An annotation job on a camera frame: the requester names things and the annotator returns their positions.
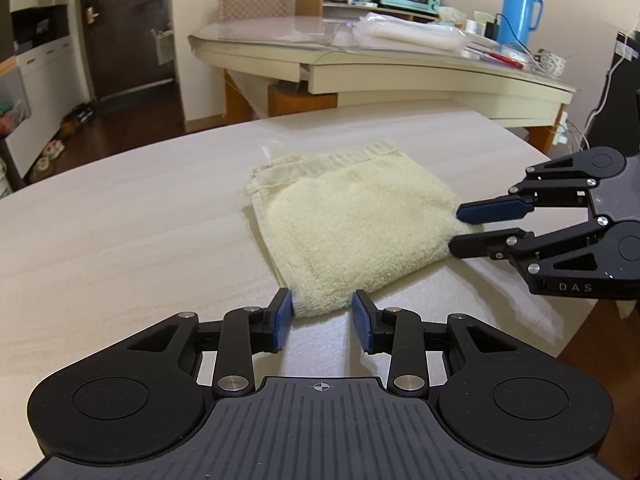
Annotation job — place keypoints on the white pink sneaker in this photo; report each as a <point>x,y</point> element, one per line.
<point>49,152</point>
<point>57,147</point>

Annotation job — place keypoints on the quilted beige chair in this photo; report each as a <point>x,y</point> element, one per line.
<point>255,0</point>

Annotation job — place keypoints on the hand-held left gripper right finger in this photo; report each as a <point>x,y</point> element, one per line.
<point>362,322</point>

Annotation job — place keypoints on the white power strip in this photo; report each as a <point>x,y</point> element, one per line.
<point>560,127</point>

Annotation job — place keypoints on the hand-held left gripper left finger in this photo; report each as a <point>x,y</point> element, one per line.
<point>284,317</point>

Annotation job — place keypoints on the pile of plastic bags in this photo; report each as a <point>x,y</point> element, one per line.
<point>10,117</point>

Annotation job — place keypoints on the patterned ceramic mug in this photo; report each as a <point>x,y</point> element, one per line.
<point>550,62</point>

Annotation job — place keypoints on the dark brown door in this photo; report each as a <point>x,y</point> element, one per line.
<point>130,35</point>

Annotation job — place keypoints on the metal door lock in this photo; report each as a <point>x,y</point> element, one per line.
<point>91,14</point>

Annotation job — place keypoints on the beige slipper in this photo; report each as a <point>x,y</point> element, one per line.
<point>39,169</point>

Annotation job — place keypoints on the black shoe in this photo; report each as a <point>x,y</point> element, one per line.
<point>85,111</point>

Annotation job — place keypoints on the large black device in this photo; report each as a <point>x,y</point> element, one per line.
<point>622,100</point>

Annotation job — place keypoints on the wooden tabletop shelf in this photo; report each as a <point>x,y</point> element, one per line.
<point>307,0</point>

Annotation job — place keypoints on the brown shoe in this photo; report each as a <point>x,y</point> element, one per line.
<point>70,124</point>

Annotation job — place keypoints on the clear plastic bag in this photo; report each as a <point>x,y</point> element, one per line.
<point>410,32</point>

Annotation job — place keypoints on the cream dining table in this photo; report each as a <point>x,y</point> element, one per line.
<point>400,77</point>

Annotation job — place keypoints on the grey white cabinet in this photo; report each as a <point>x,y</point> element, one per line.
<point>45,85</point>

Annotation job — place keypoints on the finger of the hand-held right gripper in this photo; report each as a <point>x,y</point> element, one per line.
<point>492,210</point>
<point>480,246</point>

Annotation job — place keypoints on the blue thermos jug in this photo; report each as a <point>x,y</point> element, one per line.
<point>517,10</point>

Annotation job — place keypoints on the pale yellow towel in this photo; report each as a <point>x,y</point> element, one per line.
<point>360,220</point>

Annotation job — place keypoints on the grey wall holder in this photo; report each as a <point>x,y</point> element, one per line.
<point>162,47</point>

